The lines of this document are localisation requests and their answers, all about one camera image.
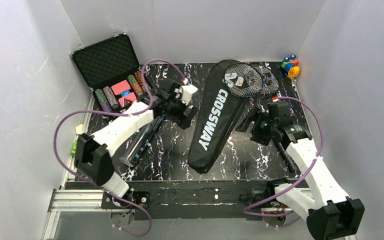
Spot black Crossway racket bag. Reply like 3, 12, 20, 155
187, 59, 245, 175

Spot black shuttlecock tube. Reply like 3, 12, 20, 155
119, 115, 165, 167

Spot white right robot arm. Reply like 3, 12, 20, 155
236, 97, 365, 240

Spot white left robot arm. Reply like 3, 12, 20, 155
74, 79, 198, 198

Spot blue dealer chip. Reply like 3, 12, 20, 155
121, 90, 131, 97

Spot colourful toy blocks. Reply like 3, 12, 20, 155
280, 54, 301, 79

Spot pink playing card deck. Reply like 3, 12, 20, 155
111, 79, 131, 96

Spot black poker chip case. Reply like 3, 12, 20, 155
71, 33, 146, 113

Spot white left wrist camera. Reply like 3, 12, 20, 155
174, 84, 198, 106

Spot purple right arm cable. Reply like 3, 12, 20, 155
243, 96, 325, 229

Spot black mounting base plate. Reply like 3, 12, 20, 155
100, 180, 299, 221

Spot beige block on rail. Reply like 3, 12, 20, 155
75, 124, 84, 135

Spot green clip on rail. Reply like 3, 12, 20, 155
70, 139, 78, 157

